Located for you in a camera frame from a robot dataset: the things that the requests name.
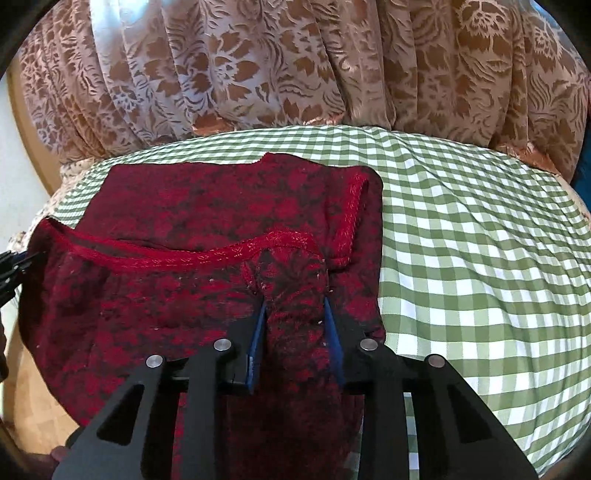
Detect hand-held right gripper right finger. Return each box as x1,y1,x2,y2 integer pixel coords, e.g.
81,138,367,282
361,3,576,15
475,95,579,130
323,298,541,480

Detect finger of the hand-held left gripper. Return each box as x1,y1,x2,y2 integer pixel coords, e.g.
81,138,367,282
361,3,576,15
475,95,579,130
0,272,28,308
0,249,43,280

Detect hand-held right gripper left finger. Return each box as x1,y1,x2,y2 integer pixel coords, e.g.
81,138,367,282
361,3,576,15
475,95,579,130
53,302,269,480

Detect red floral patterned pants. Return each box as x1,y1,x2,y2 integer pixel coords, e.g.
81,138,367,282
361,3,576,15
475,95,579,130
18,152,389,480

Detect green checked blanket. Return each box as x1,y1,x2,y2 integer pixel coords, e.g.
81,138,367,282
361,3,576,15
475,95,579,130
46,124,591,472

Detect brown floral curtain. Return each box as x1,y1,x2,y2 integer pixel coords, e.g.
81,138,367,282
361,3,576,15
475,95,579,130
18,0,591,182

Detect blue object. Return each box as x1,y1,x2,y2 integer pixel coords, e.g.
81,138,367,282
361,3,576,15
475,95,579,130
570,136,591,206

